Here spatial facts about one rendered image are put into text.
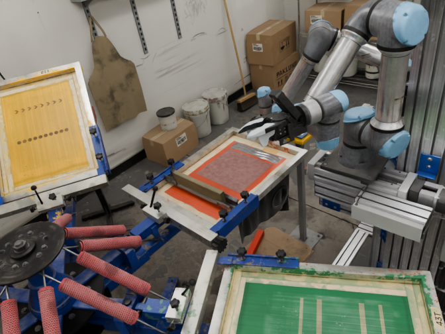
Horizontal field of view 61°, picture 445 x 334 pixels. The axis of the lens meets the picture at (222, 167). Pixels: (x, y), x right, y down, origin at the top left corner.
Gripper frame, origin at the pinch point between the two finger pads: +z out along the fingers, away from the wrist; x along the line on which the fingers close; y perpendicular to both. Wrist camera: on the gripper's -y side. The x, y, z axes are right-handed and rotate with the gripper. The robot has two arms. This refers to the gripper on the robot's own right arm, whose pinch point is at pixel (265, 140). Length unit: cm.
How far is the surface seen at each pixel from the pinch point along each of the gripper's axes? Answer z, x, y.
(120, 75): -2, 24, -193
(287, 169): -0.7, -19.6, 29.3
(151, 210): -10, -89, -1
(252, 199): -3, -51, 30
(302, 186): 43.3, 17.4, 14.0
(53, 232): -33, -132, 1
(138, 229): -6, -99, 0
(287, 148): -0.5, -1.8, 17.7
